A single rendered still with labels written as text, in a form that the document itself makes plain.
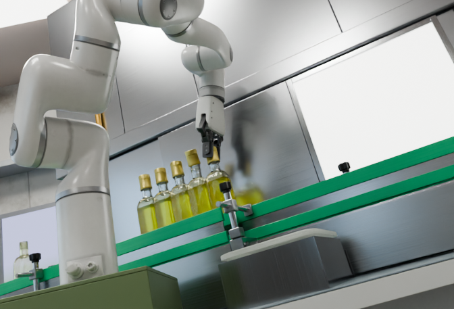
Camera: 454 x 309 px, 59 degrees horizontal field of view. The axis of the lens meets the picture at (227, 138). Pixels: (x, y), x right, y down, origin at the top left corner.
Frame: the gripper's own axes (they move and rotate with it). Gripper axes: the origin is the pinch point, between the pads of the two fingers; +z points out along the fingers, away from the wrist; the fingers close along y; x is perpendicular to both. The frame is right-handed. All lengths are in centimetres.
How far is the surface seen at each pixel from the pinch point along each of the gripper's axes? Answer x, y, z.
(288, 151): 18.9, -11.6, -0.6
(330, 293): 37, 35, 32
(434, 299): 50, 25, 34
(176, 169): -10.2, 1.5, 4.4
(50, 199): -286, -203, -24
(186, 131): -15.1, -12.0, -11.0
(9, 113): -347, -187, -120
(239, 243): 14.8, 15.8, 25.0
